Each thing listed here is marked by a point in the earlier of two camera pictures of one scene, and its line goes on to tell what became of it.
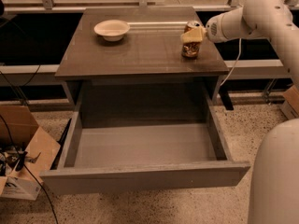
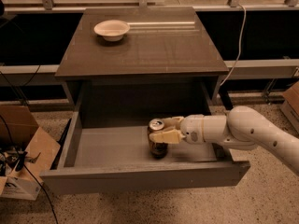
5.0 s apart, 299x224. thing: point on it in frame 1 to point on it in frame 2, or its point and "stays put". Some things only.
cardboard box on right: [290, 107] stays put
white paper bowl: [112, 30] stays put
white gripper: [214, 29] to [192, 130]
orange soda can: [190, 49] to [157, 150]
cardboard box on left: [26, 152] stays put
